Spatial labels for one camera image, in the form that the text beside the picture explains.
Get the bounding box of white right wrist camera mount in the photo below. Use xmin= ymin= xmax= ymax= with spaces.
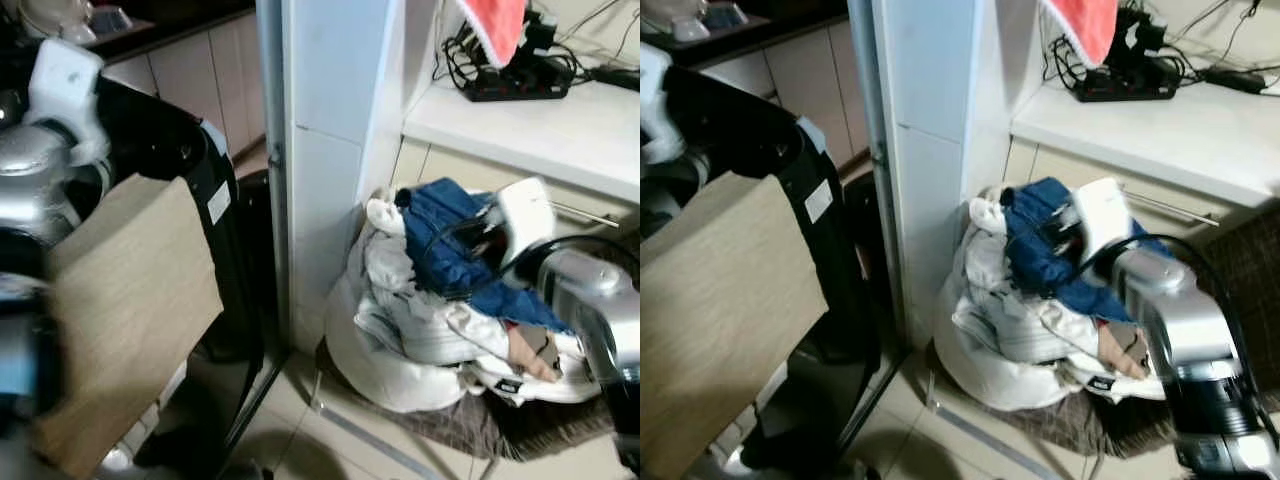
xmin=494 ymin=178 xmax=558 ymax=273
xmin=1068 ymin=178 xmax=1132 ymax=267

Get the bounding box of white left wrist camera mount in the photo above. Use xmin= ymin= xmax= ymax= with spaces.
xmin=640 ymin=44 xmax=673 ymax=167
xmin=28 ymin=40 xmax=109 ymax=163

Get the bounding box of peach garment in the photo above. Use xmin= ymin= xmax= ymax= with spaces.
xmin=505 ymin=322 xmax=563 ymax=383
xmin=1097 ymin=320 xmax=1151 ymax=379

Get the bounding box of black power strip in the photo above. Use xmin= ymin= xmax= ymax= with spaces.
xmin=465 ymin=60 xmax=576 ymax=103
xmin=1075 ymin=60 xmax=1181 ymax=103

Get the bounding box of white counter cabinet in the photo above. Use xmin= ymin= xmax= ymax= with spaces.
xmin=1005 ymin=80 xmax=1280 ymax=241
xmin=390 ymin=75 xmax=641 ymax=251

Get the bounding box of blue denim garment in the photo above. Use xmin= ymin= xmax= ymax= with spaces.
xmin=395 ymin=178 xmax=573 ymax=334
xmin=1000 ymin=177 xmax=1171 ymax=323

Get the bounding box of black power adapter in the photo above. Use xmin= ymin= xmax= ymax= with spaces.
xmin=588 ymin=65 xmax=641 ymax=93
xmin=1203 ymin=65 xmax=1269 ymax=96

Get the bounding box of beige kitchen cabinet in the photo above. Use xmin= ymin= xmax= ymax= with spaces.
xmin=700 ymin=20 xmax=876 ymax=166
xmin=100 ymin=15 xmax=269 ymax=161

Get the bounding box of white garment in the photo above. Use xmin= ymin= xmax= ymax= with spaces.
xmin=325 ymin=188 xmax=601 ymax=413
xmin=935 ymin=185 xmax=1171 ymax=411

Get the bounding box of black charger plug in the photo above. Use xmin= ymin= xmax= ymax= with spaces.
xmin=520 ymin=10 xmax=561 ymax=63
xmin=1125 ymin=8 xmax=1169 ymax=63

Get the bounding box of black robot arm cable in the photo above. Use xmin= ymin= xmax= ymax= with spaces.
xmin=415 ymin=215 xmax=641 ymax=301
xmin=1035 ymin=215 xmax=1280 ymax=441

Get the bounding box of brown laundry basket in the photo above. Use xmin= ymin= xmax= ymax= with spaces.
xmin=315 ymin=335 xmax=626 ymax=463
xmin=925 ymin=340 xmax=1201 ymax=459

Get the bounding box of red cloth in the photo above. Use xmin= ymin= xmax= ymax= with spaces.
xmin=457 ymin=0 xmax=529 ymax=69
xmin=1040 ymin=0 xmax=1119 ymax=68

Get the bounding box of white plastic container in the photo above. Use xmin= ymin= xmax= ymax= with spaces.
xmin=655 ymin=0 xmax=751 ymax=43
xmin=20 ymin=0 xmax=131 ymax=43

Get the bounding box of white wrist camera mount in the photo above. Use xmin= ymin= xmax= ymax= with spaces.
xmin=494 ymin=178 xmax=558 ymax=273
xmin=1068 ymin=178 xmax=1132 ymax=267
xmin=640 ymin=44 xmax=673 ymax=167
xmin=28 ymin=40 xmax=109 ymax=163

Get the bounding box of metal drawer handle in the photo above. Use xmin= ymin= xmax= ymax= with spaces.
xmin=548 ymin=200 xmax=621 ymax=227
xmin=1120 ymin=185 xmax=1221 ymax=227

